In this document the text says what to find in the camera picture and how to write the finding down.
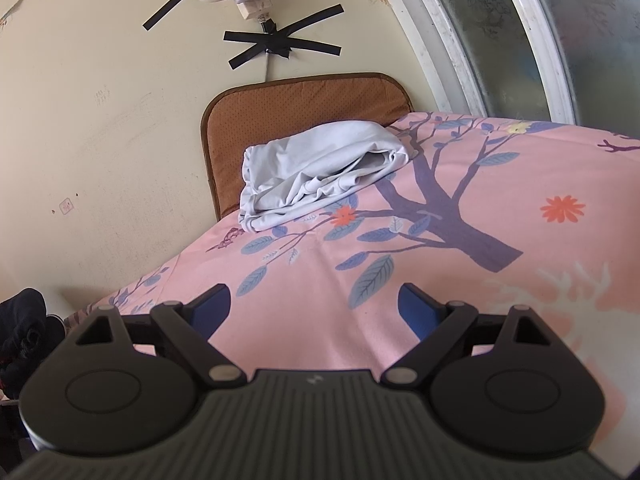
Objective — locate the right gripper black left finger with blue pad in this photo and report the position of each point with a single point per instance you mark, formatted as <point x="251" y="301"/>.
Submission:
<point x="185" y="330"/>

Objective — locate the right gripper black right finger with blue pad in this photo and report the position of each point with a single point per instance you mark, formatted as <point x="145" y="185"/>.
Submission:
<point x="440" y="328"/>

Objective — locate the white garment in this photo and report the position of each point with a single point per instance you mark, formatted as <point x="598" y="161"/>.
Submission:
<point x="286" y="179"/>

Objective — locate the pink floral bed sheet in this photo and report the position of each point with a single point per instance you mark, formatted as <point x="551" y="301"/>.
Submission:
<point x="490" y="211"/>

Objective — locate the brown mesh cushion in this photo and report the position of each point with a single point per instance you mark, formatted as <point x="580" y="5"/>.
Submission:
<point x="259" y="113"/>

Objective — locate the white framed window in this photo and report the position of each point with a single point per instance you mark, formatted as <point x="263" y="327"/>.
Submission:
<point x="572" y="61"/>

